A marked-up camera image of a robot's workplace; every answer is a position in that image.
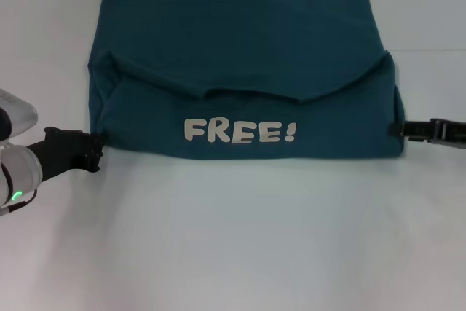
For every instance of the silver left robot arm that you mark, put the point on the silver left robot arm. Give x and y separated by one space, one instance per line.
18 172

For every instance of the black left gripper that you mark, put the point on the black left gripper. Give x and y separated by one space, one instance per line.
62 150

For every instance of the teal blue shirt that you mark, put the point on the teal blue shirt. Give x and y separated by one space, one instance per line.
236 52

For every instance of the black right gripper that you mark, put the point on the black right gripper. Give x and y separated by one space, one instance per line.
451 132

